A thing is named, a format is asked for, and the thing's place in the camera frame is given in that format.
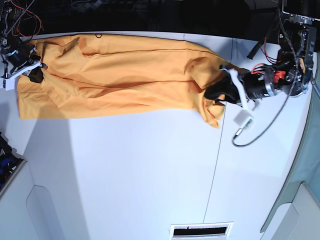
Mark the box of dark items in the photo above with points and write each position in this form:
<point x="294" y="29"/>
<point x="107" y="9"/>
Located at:
<point x="10" y="163"/>

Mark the orange yellow t-shirt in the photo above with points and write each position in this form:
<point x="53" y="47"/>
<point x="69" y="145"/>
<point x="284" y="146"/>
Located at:
<point x="89" y="76"/>

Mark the white slotted vent panel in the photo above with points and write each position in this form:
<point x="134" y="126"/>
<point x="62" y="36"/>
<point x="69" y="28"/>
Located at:
<point x="200" y="231"/>

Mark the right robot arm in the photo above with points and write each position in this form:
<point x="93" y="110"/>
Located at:
<point x="11" y="14"/>

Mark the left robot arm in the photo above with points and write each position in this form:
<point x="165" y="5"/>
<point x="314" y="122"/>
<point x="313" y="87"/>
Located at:
<point x="288" y="45"/>

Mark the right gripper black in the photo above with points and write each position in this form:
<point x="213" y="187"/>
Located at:
<point x="36" y="75"/>

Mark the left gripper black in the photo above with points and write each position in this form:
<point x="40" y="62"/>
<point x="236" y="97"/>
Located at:
<point x="223" y="90"/>

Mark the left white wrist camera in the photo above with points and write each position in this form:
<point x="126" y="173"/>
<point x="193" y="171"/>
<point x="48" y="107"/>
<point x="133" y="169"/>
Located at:
<point x="245" y="118"/>

